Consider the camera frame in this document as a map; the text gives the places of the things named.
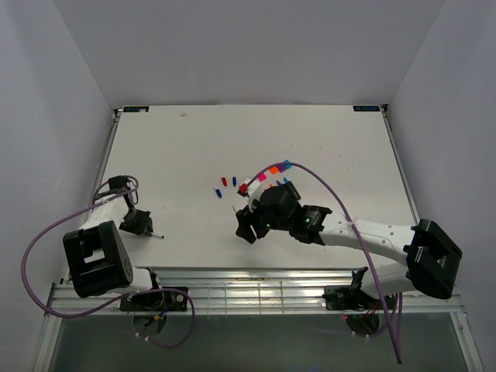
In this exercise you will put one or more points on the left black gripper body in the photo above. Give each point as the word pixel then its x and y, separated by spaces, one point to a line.
pixel 136 222

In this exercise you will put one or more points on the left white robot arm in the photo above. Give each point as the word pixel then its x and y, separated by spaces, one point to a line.
pixel 96 255

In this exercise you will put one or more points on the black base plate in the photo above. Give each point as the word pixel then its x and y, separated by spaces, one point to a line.
pixel 343 299
pixel 171 301

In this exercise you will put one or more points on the left blue corner label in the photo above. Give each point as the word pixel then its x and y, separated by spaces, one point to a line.
pixel 137 109

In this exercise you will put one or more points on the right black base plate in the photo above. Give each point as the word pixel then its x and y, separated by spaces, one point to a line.
pixel 343 299

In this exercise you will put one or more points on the aluminium frame rail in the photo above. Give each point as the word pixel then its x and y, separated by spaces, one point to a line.
pixel 254 292

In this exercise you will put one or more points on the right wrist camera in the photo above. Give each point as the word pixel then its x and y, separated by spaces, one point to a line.
pixel 251 191

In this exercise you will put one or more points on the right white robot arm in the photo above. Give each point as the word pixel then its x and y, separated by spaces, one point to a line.
pixel 423 257

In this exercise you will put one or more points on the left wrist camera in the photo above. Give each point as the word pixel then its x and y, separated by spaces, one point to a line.
pixel 126 185

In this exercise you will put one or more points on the right blue corner label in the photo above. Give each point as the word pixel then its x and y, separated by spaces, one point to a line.
pixel 366 108

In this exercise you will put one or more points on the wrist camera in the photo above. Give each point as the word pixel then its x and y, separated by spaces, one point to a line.
pixel 126 185
pixel 251 191

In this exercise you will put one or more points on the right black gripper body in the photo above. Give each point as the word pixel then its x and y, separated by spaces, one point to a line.
pixel 261 221

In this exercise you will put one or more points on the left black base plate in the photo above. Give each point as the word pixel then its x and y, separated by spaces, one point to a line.
pixel 171 301

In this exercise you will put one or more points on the blue corner label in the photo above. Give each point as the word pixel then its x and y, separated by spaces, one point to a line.
pixel 137 109
pixel 366 108

